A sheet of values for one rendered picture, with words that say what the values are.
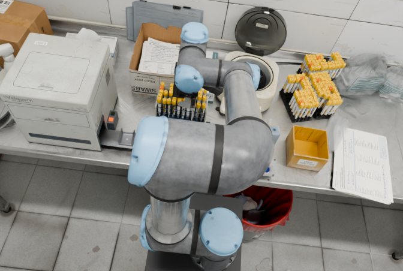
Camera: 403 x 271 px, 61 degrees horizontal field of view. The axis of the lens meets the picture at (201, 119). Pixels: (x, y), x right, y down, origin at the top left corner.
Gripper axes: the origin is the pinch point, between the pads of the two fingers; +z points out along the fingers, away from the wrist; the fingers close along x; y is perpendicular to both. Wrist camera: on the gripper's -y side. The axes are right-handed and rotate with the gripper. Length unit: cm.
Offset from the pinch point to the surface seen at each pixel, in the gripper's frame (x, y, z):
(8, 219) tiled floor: 17, 97, 106
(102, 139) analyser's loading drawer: 9.8, 31.8, 14.2
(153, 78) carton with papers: -16.5, 17.1, 6.7
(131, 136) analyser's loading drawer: 7.1, 21.8, 14.2
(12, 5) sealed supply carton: -41, 80, 0
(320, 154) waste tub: 4, -51, 15
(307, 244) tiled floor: 13, -78, 106
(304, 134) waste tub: -2.7, -45.0, 13.0
